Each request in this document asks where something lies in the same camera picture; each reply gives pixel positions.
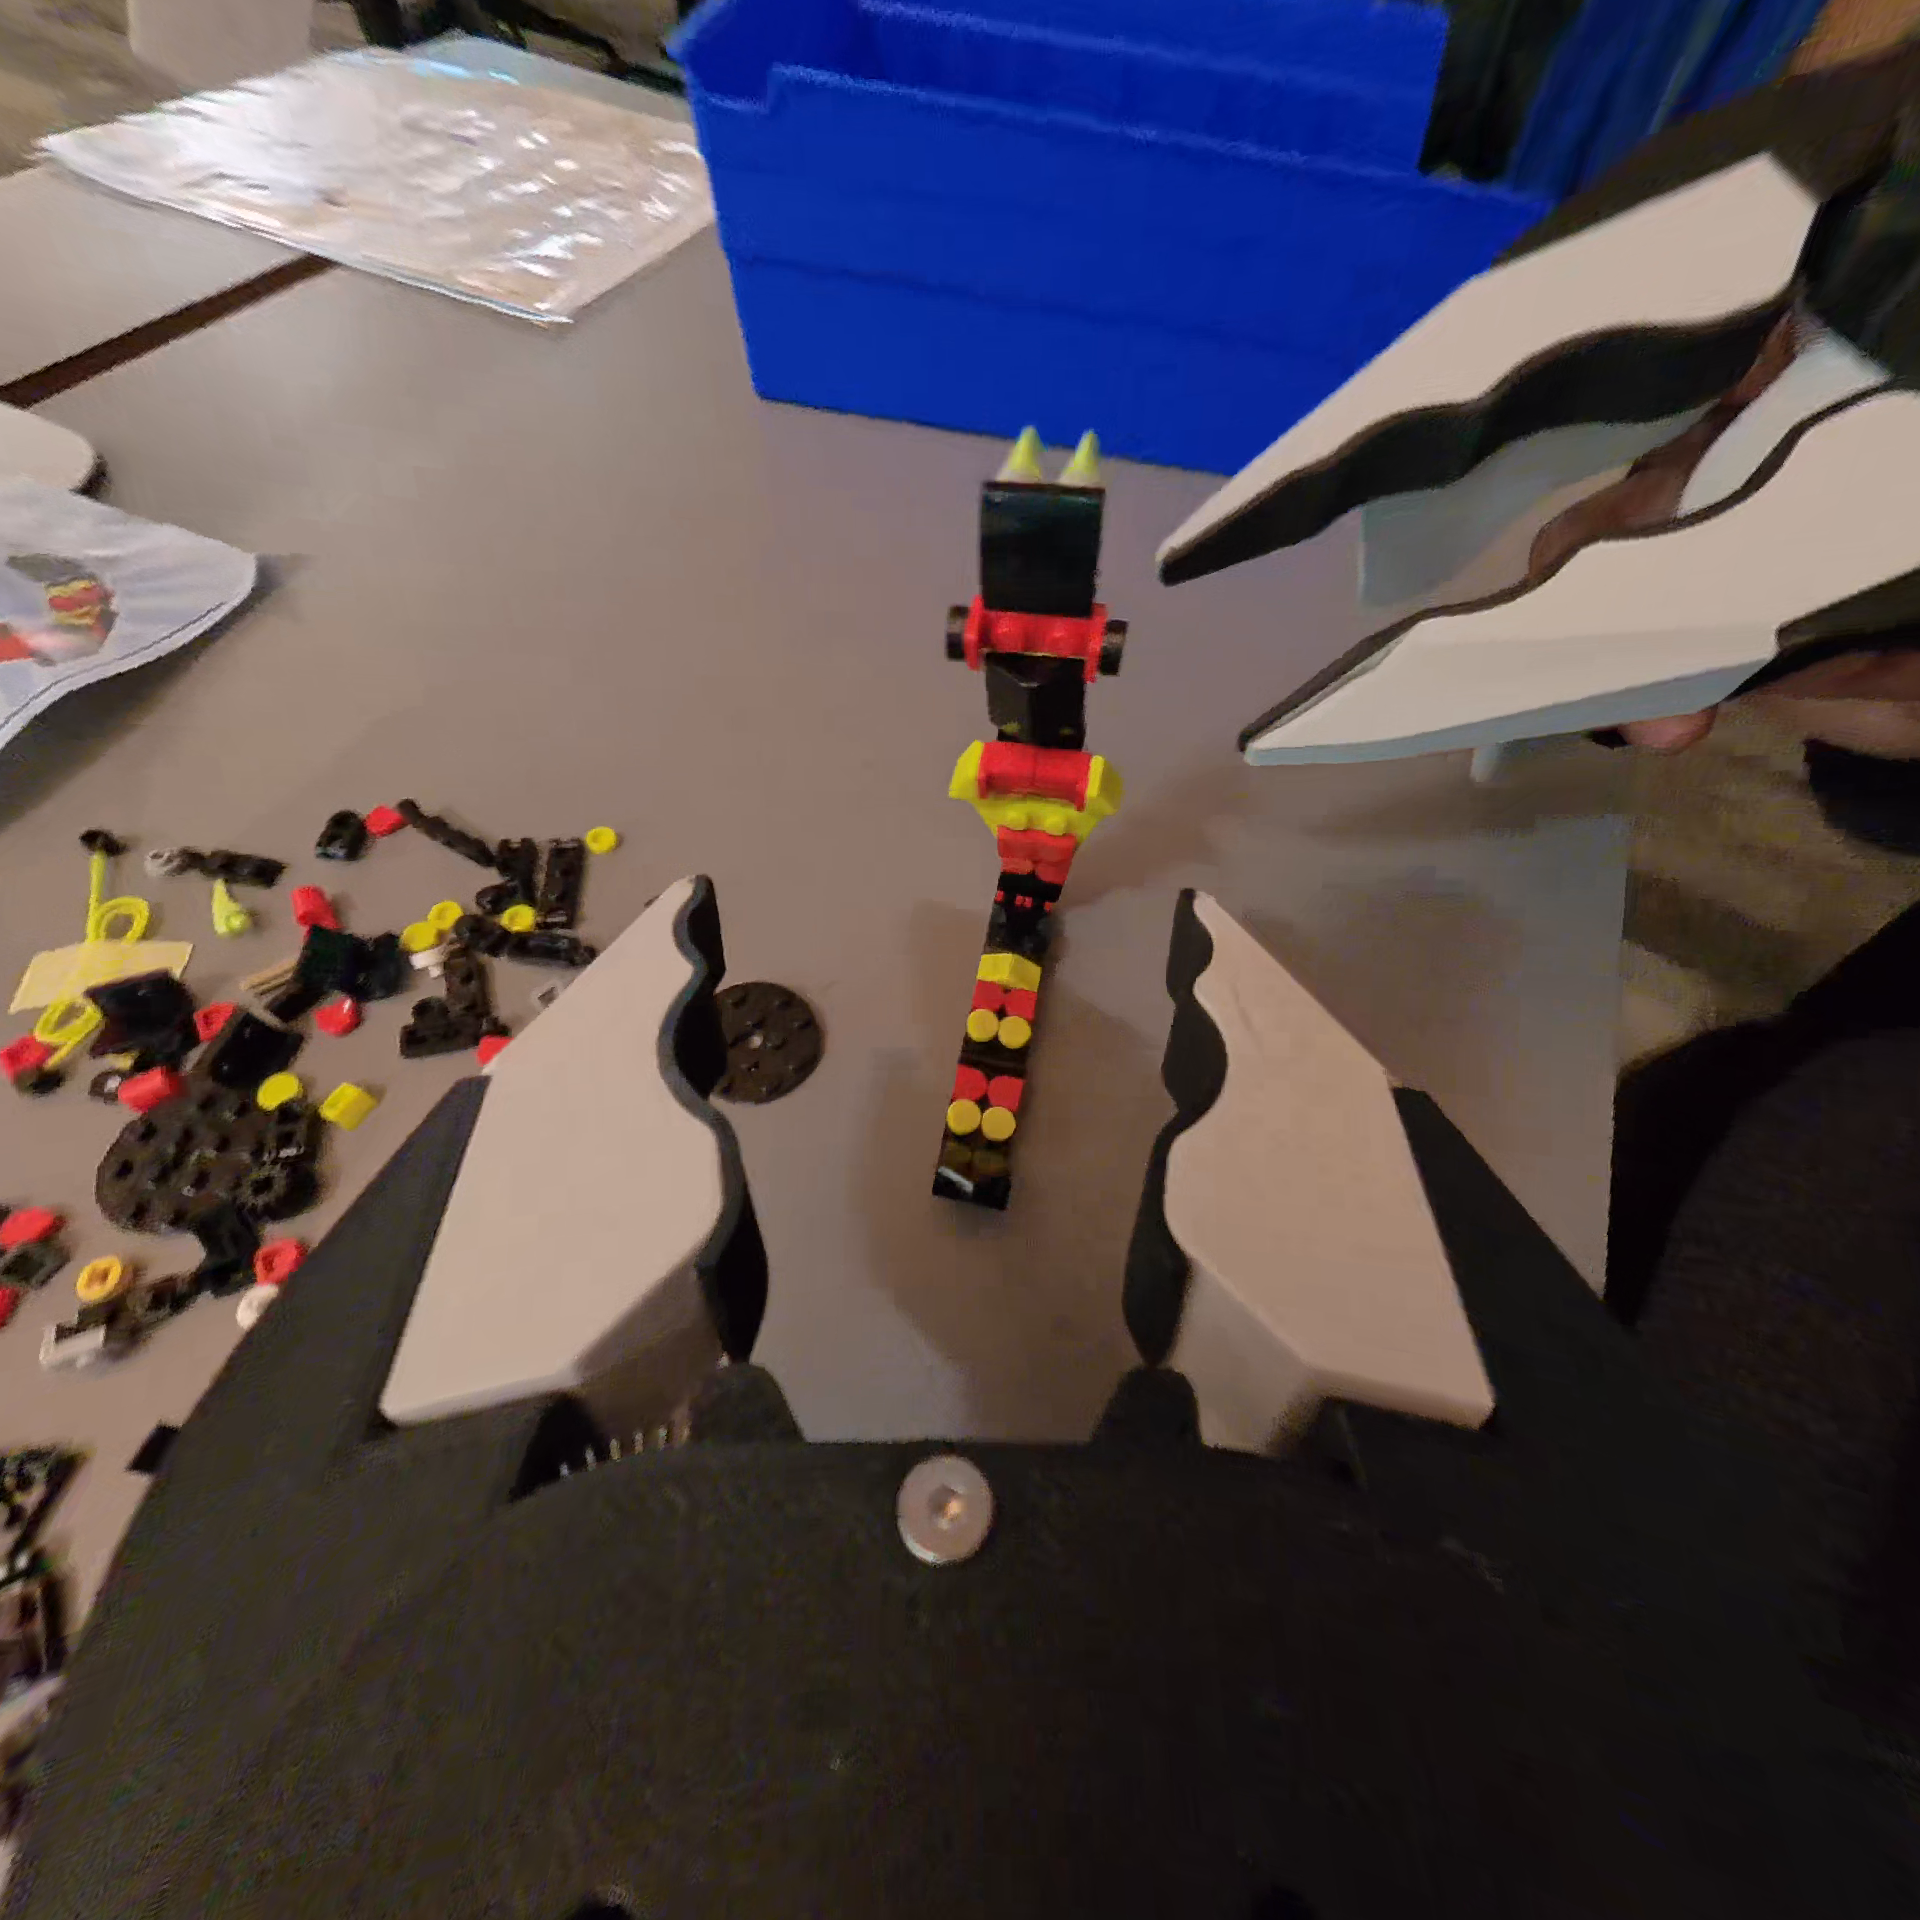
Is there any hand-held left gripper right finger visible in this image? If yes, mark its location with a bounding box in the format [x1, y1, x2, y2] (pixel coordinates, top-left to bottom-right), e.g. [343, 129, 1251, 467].
[1125, 889, 1500, 1451]

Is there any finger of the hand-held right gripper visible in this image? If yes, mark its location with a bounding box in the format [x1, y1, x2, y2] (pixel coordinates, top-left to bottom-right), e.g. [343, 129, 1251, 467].
[1240, 337, 1920, 785]
[1155, 152, 1826, 606]

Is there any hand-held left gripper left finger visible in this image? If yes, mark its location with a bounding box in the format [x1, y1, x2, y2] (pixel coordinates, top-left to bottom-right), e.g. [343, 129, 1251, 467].
[379, 875, 771, 1426]

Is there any red yellow black lego snake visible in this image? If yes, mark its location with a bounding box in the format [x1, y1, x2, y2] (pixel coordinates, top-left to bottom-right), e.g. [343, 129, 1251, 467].
[929, 737, 1126, 1211]

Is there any pile of lego pieces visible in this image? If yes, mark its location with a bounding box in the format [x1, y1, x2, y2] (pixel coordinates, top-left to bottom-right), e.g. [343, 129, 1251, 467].
[0, 802, 624, 1801]

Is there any person's right forearm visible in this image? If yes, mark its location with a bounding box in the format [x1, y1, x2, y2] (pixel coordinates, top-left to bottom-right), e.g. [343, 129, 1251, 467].
[1803, 737, 1920, 862]

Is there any black round lego plate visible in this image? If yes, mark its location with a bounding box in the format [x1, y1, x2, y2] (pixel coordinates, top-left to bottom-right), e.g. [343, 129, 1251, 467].
[710, 981, 828, 1108]

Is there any lego instruction booklet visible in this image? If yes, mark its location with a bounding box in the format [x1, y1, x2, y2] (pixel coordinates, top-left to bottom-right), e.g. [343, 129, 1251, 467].
[0, 478, 262, 753]

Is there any person's right hand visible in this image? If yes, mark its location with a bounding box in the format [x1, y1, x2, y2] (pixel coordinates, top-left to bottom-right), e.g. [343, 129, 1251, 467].
[1530, 307, 1920, 755]

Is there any white document stand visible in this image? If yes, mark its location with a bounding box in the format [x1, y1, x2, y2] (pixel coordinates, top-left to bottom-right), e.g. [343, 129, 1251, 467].
[0, 402, 109, 500]

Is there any plastic-sleeved paper sheet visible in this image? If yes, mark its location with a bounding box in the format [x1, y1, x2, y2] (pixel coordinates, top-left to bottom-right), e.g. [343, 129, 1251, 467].
[37, 41, 717, 326]

